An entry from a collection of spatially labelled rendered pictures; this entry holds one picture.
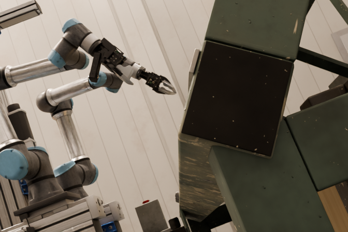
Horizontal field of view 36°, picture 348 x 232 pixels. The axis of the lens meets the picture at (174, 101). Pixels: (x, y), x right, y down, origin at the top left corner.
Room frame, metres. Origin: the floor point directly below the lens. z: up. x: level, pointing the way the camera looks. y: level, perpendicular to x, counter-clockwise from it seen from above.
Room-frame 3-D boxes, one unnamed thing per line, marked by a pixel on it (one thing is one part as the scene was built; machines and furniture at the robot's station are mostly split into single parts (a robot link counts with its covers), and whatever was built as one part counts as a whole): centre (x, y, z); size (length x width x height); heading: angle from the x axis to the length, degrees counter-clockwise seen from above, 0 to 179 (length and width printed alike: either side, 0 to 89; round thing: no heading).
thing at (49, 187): (2.19, 0.63, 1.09); 0.15 x 0.15 x 0.10
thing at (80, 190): (2.68, 0.64, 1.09); 0.15 x 0.15 x 0.10
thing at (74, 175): (2.69, 0.64, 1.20); 0.13 x 0.12 x 0.14; 156
